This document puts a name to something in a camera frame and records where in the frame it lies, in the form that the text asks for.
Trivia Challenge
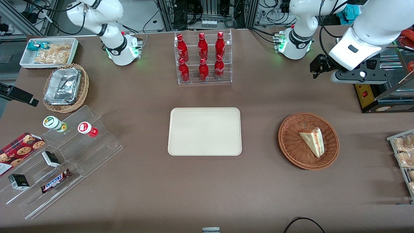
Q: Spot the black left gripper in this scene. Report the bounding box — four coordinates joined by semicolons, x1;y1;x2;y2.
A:
310;54;339;79

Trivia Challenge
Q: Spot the triangle sandwich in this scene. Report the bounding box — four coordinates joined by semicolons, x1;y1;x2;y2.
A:
298;127;325;158

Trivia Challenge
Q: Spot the round brown wicker basket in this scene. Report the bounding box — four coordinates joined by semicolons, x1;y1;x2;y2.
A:
278;112;340;171

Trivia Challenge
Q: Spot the beige plastic serving tray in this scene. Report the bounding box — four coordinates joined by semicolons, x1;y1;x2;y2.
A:
168;107;242;156

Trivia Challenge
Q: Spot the light wicker basket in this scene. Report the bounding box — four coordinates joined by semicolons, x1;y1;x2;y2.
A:
43;63;90;114

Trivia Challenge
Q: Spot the aluminium foil tray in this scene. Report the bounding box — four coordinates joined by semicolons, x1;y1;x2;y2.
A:
44;67;82;105

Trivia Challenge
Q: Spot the glass food warmer cabinet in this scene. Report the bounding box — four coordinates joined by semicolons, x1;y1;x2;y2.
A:
354;28;414;114

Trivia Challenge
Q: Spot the clear acrylic bottle rack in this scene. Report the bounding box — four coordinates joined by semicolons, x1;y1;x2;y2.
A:
175;29;232;85

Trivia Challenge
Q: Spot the red cola bottle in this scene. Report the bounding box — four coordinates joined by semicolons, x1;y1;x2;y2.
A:
199;58;210;82
177;34;189;62
215;32;226;59
214;54;225;80
179;58;191;82
198;33;209;60

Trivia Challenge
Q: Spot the bagged fried snack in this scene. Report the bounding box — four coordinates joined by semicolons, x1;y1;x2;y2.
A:
393;135;414;153
396;151;414;169

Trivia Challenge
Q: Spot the red lid cup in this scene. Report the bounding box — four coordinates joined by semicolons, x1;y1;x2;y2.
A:
77;121;99;138

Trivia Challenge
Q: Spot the clear acrylic stepped display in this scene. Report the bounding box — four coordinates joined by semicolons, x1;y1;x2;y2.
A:
0;105;124;220

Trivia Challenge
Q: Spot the clear bag of crackers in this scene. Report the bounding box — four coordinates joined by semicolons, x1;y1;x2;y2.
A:
34;43;72;65

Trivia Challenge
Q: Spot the green lid white cup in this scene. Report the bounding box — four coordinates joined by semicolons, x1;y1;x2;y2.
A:
43;116;68;133

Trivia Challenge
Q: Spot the small black box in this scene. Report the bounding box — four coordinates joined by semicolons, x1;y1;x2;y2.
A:
8;173;30;190
41;150;61;168

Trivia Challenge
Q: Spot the teal snack packet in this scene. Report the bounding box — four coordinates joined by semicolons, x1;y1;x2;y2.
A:
27;42;49;52

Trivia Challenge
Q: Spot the Snickers chocolate bar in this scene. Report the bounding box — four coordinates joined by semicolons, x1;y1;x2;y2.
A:
40;169;72;194

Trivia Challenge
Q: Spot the white rectangular snack bin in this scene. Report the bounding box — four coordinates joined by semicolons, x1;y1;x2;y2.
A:
20;38;79;70

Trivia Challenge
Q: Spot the red tartan cookie box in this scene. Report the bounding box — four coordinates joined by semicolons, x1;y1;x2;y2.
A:
0;132;46;177

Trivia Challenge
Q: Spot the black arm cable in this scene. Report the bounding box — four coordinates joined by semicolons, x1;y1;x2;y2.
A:
318;0;350;61

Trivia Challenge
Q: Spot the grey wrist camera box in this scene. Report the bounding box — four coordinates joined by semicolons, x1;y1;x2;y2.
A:
331;60;392;85

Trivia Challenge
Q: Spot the grey wire tray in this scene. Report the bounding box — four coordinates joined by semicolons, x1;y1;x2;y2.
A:
386;129;414;205

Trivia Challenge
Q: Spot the black floor cable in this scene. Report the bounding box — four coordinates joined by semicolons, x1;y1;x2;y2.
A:
284;217;326;233

